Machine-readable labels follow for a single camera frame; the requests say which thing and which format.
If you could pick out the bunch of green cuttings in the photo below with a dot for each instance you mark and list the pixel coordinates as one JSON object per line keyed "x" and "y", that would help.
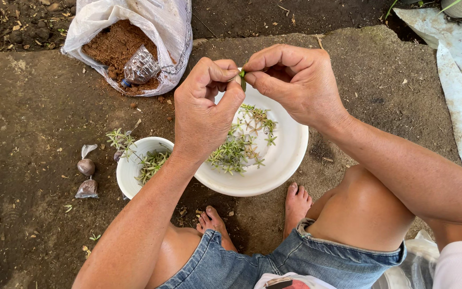
{"x": 150, "y": 164}

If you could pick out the brown coco peat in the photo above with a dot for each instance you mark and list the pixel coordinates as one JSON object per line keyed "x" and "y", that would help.
{"x": 114, "y": 44}

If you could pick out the white tarp sheet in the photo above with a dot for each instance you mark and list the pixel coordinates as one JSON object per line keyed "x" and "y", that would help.
{"x": 461, "y": 80}

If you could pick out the white woven sack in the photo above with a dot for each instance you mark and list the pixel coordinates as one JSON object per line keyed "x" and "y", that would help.
{"x": 167, "y": 24}

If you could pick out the cut clear plastic bottle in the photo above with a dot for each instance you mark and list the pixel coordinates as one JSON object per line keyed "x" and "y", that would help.
{"x": 140, "y": 66}

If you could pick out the person's left hand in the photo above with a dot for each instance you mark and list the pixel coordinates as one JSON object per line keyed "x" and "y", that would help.
{"x": 199, "y": 116}

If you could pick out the person's left leg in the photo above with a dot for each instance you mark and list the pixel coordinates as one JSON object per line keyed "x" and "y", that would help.
{"x": 175, "y": 253}

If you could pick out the person's leg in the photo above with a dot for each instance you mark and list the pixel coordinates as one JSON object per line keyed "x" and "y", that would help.
{"x": 359, "y": 208}
{"x": 175, "y": 253}

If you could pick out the small white bowl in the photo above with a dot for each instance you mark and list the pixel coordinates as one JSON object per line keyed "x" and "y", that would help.
{"x": 128, "y": 172}

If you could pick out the loose clump of green cuttings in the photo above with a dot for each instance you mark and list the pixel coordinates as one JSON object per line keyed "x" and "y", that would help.
{"x": 120, "y": 139}

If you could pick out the clear plastic bag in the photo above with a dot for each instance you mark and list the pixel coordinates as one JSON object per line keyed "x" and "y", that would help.
{"x": 415, "y": 265}

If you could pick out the person's right leg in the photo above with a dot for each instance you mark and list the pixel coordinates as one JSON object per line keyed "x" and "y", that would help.
{"x": 359, "y": 208}

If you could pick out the large white bowl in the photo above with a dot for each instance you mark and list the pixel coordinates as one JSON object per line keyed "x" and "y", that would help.
{"x": 283, "y": 160}

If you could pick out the blue denim shorts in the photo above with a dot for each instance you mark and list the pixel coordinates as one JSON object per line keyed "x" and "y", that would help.
{"x": 295, "y": 257}

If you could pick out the pile of green cuttings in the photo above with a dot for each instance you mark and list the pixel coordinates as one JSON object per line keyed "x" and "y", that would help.
{"x": 235, "y": 150}

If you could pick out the person's right hand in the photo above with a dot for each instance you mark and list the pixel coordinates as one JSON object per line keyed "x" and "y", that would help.
{"x": 307, "y": 88}

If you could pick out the small flat soil bag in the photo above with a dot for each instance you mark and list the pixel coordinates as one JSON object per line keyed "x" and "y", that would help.
{"x": 88, "y": 188}

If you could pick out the small round soil bag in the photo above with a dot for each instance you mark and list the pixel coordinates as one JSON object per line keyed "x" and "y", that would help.
{"x": 86, "y": 166}

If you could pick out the single green plant cutting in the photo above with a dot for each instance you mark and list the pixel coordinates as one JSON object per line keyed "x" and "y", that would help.
{"x": 243, "y": 82}

